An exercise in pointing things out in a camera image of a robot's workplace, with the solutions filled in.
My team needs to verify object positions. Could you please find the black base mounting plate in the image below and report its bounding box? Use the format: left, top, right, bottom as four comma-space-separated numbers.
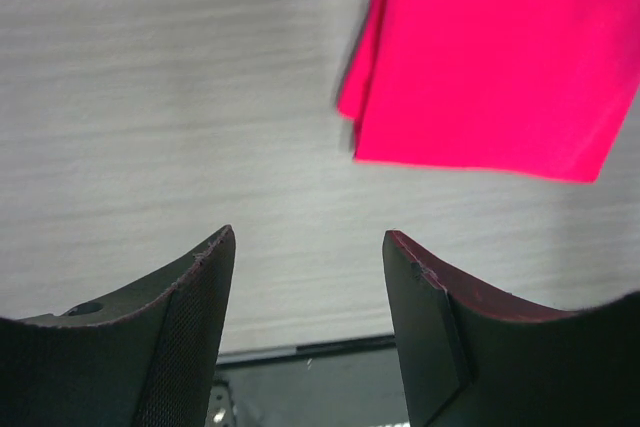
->
205, 335, 409, 427

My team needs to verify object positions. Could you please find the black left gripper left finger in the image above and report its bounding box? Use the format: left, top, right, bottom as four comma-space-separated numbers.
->
1, 226, 235, 426

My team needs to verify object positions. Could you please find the red t shirt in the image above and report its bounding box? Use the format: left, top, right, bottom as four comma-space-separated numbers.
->
337, 0, 639, 183

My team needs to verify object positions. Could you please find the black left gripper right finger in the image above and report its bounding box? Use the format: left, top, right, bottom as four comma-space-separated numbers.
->
382, 230, 639, 426

